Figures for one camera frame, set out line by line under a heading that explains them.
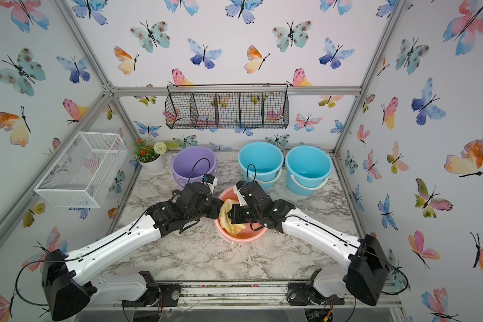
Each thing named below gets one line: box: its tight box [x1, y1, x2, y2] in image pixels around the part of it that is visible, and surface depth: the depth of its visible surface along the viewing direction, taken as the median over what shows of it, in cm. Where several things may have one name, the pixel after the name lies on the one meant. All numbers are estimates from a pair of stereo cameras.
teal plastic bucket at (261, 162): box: [238, 141, 284, 192], surface depth 98 cm
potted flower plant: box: [132, 138, 168, 174], surface depth 103 cm
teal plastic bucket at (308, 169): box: [285, 145, 334, 196], surface depth 95 cm
